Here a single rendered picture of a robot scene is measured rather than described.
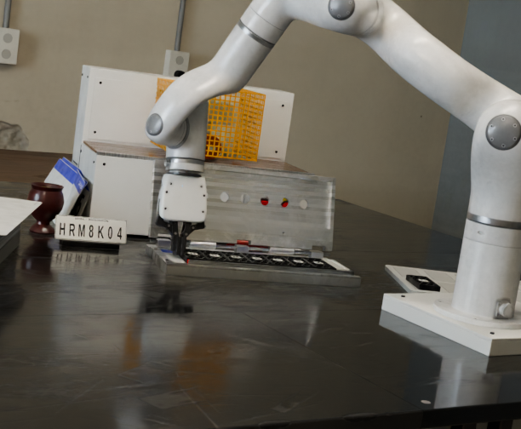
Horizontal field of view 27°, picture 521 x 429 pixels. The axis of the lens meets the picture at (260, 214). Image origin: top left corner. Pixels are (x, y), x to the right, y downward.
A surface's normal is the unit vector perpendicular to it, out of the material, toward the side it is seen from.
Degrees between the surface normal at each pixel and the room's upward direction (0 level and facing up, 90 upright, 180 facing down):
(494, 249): 90
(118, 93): 90
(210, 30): 90
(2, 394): 0
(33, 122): 90
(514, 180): 121
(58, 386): 0
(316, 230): 75
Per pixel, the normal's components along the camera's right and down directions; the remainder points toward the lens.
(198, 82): 0.03, -0.58
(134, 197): 0.31, 0.18
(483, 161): -0.55, 0.64
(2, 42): 0.53, 0.20
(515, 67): -0.84, -0.04
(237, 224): 0.33, -0.07
